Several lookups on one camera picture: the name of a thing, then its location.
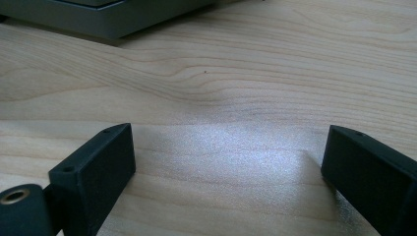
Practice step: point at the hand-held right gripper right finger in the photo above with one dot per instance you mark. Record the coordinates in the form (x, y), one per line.
(370, 173)

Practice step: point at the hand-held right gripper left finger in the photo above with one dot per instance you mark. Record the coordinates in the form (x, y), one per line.
(95, 177)

